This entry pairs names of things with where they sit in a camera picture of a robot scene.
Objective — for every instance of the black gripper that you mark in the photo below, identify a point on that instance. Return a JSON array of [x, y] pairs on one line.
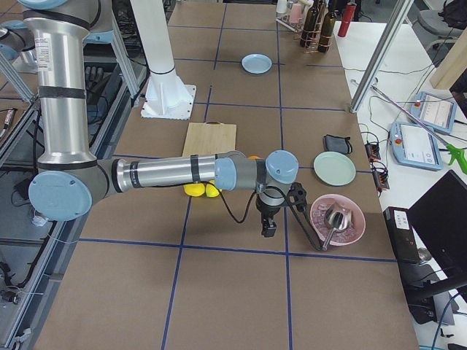
[[267, 211]]

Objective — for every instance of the light blue plate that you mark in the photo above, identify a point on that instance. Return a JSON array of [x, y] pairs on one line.
[[256, 63]]

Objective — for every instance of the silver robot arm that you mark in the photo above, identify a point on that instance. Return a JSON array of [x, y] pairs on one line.
[[71, 178]]

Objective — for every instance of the light green plate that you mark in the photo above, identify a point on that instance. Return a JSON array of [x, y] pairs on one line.
[[334, 168]]

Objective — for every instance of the pink bowl with ice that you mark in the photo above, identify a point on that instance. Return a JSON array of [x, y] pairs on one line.
[[349, 236]]

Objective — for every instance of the yellow lemon outer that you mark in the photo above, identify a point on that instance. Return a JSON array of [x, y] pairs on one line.
[[211, 191]]

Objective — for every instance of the metal ice scoop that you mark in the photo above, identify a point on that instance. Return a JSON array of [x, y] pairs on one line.
[[338, 219]]

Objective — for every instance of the yellow lemon near board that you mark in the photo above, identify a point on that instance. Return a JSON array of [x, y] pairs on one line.
[[194, 190]]

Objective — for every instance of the dark grey folded cloth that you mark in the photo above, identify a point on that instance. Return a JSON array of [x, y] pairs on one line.
[[337, 144]]

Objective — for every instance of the bamboo cutting board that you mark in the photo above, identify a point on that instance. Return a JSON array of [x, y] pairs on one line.
[[209, 138]]

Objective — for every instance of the black desktop box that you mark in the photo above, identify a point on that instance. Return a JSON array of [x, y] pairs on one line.
[[401, 235]]

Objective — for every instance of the teach pendant near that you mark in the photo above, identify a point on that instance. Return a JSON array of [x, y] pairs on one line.
[[414, 147]]

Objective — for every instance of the teach pendant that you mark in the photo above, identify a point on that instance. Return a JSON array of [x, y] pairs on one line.
[[414, 147], [438, 113]]

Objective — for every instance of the black computer monitor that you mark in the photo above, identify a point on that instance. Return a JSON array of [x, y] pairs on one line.
[[439, 219]]

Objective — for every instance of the teach pendant far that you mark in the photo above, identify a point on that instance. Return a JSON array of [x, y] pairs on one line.
[[438, 113]]

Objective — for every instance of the dark wine bottle left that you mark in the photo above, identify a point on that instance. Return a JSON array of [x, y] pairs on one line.
[[309, 23]]

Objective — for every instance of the dark wine bottle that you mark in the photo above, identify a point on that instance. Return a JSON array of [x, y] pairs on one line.
[[327, 28], [309, 23]]

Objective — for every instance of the dark wine bottle right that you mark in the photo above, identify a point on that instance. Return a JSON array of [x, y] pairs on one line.
[[327, 28]]

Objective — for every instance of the pink cup on rack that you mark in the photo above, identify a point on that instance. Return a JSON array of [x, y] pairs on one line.
[[295, 13]]

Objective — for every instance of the white cup on rack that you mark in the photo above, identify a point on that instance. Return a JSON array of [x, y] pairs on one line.
[[281, 7]]

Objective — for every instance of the red thermos bottle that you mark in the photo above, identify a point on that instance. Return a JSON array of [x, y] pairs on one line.
[[347, 18]]

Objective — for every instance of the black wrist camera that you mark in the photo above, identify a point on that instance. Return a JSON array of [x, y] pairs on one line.
[[297, 196]]

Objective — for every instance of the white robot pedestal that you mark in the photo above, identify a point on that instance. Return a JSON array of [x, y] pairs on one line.
[[166, 95]]

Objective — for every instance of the copper wire bottle rack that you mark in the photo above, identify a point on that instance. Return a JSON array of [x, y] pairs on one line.
[[314, 37]]

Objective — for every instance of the green handled reacher tool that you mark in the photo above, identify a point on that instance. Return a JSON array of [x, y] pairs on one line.
[[457, 154]]

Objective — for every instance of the aluminium frame post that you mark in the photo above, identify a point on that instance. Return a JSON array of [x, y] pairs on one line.
[[392, 27]]

